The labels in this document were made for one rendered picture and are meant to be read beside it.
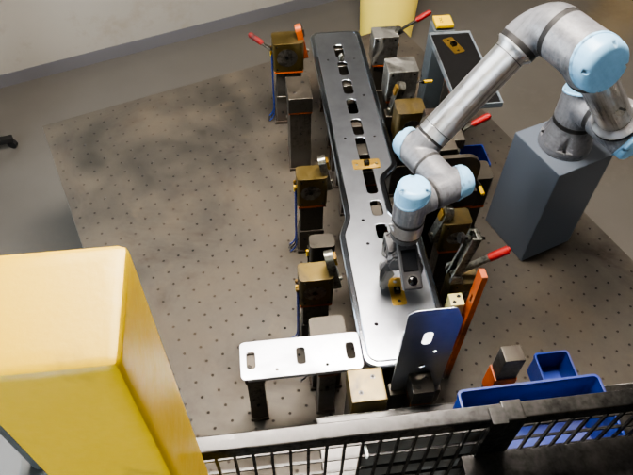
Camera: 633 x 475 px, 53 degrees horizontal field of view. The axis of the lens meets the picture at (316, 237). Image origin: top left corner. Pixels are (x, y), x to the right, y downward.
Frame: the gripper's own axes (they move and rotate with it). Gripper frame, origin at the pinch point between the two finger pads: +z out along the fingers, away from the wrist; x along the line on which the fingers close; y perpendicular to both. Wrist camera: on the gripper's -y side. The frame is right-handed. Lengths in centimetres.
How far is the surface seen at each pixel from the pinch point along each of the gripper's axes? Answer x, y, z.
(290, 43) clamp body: 17, 102, -4
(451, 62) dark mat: -31, 72, -14
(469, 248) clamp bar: -15.0, -1.9, -16.3
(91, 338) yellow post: 45, -66, -98
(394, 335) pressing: 3.3, -12.7, 2.3
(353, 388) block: 16.2, -28.0, -3.7
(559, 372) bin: -48, -13, 32
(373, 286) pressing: 5.7, 2.2, 2.1
